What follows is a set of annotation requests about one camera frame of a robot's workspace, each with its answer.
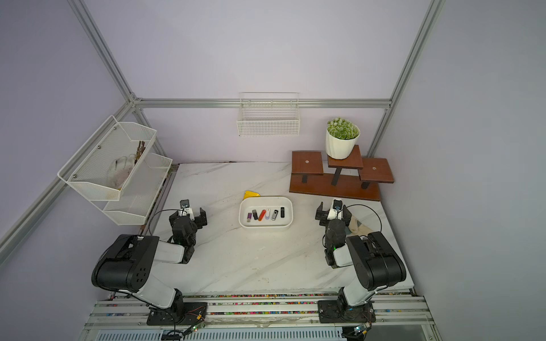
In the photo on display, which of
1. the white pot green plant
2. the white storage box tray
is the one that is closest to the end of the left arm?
the white storage box tray

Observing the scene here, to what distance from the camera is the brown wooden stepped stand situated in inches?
36.4

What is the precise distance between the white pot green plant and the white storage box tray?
31 cm

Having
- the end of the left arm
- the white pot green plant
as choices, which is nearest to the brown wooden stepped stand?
the white pot green plant

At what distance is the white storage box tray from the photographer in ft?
3.10

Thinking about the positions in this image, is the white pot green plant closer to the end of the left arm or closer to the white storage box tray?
the white storage box tray

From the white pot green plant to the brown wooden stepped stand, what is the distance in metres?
0.04

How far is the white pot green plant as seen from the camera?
32.9 inches

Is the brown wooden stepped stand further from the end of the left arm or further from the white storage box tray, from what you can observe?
the end of the left arm

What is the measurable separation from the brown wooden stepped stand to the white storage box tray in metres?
0.12
